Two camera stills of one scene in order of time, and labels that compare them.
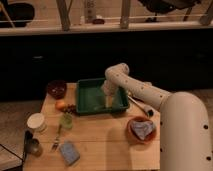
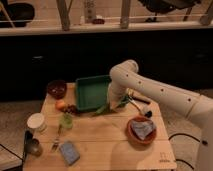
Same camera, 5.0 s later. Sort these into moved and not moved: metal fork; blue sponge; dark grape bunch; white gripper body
Moved: white gripper body
Not moved: blue sponge; metal fork; dark grape bunch
